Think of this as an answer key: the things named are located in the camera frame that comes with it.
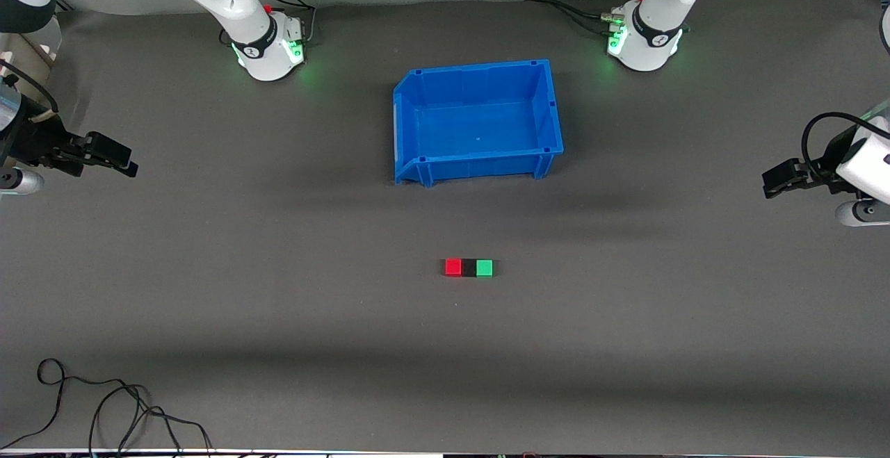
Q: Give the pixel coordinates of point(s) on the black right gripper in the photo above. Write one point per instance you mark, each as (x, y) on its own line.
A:
(36, 142)

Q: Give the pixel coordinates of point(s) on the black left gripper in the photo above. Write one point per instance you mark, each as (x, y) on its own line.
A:
(820, 168)

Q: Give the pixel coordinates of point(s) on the green cube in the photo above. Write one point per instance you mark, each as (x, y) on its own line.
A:
(484, 267)

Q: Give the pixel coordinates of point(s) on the red cube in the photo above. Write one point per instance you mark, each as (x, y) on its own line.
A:
(453, 267)

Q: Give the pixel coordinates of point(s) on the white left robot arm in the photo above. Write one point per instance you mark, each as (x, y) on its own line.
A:
(657, 27)

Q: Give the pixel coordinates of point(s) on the black cube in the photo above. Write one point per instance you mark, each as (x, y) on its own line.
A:
(469, 268)

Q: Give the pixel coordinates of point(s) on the grey storage box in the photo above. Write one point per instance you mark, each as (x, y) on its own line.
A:
(35, 48)

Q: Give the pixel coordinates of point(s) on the blue plastic bin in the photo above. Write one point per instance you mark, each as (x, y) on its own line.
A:
(480, 124)

